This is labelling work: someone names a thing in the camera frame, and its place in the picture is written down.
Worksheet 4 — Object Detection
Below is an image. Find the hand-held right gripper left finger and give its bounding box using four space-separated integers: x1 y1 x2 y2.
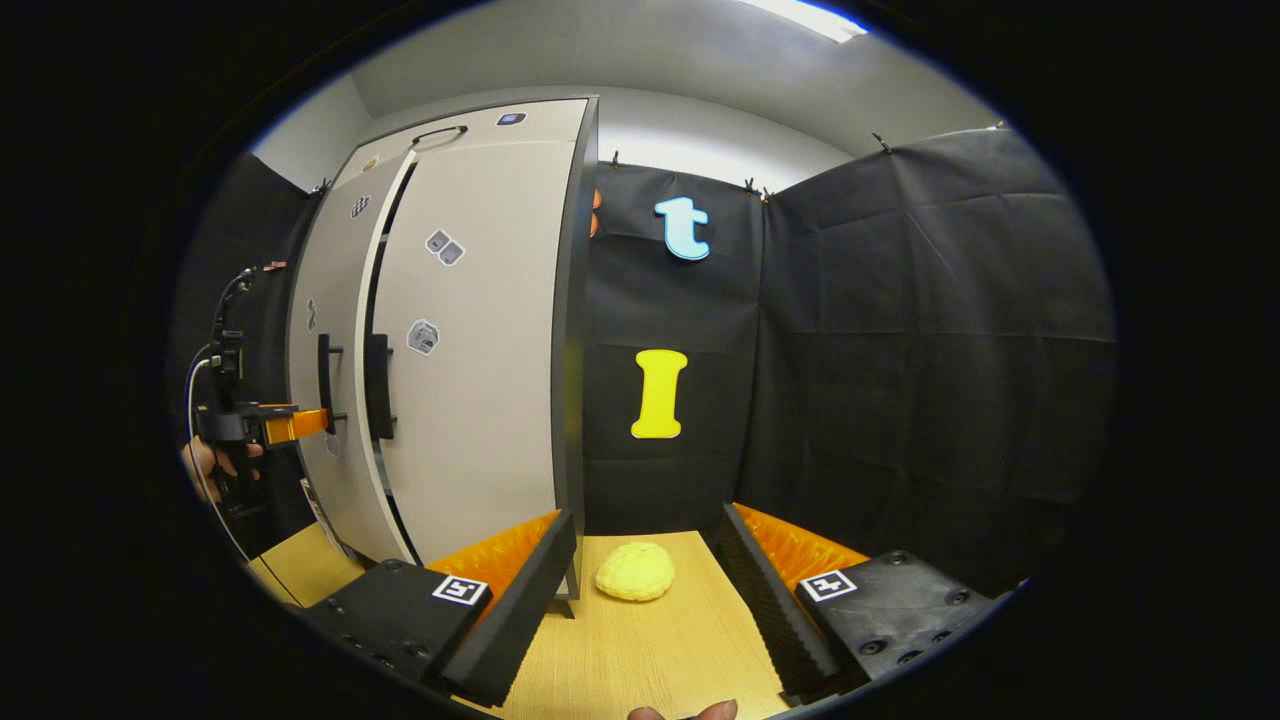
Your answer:
300 507 578 706

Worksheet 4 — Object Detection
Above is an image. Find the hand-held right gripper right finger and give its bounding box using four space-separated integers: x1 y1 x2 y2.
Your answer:
718 500 1001 704

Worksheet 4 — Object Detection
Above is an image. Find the white and grey cabinet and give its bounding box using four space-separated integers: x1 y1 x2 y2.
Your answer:
285 95 601 616

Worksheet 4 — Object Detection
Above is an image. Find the white cabinet drawer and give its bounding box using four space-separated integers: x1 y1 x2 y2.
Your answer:
340 98 591 181

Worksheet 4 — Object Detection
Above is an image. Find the yellow round bun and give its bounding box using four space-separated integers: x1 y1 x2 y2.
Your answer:
595 541 676 603

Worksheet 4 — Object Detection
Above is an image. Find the black backdrop cloth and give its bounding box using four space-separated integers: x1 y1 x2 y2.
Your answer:
170 125 1119 601

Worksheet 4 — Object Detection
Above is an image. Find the ceiling light panel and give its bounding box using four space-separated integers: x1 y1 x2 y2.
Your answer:
740 0 869 44

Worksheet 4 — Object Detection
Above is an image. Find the white cable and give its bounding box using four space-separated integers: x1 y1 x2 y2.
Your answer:
185 345 306 609

